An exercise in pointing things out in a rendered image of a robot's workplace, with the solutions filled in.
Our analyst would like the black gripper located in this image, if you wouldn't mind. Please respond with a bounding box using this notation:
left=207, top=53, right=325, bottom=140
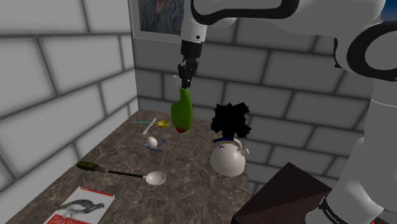
left=177, top=39, right=204, bottom=90

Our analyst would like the green spray bottle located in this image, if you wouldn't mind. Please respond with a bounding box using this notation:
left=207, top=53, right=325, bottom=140
left=171, top=75, right=193, bottom=134

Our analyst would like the white plastic spoon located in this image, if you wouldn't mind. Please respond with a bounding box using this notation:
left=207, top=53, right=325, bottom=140
left=142, top=117, right=157, bottom=136

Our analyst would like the white round vase black plant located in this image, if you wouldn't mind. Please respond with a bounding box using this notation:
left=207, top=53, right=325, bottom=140
left=209, top=102, right=253, bottom=178

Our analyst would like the dark robot stand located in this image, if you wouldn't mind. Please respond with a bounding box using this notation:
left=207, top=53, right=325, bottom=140
left=230, top=162, right=391, bottom=224

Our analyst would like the white book with bird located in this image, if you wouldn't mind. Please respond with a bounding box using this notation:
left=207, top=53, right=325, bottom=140
left=43, top=186, right=116, bottom=224

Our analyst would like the yellow spoon blue handle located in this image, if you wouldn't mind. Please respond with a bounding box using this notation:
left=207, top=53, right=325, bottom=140
left=136, top=119, right=171, bottom=130

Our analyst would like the wall picture of person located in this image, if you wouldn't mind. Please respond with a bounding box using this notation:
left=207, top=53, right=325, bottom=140
left=129, top=0, right=187, bottom=43

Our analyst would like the white ladle dark handle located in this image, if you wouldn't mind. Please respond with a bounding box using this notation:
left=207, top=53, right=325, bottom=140
left=76, top=160, right=167, bottom=187

